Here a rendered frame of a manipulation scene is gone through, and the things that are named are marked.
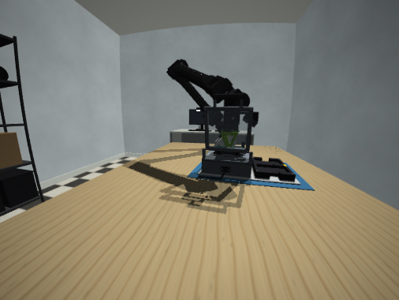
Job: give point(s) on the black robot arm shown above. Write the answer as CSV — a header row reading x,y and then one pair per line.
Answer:
x,y
210,84

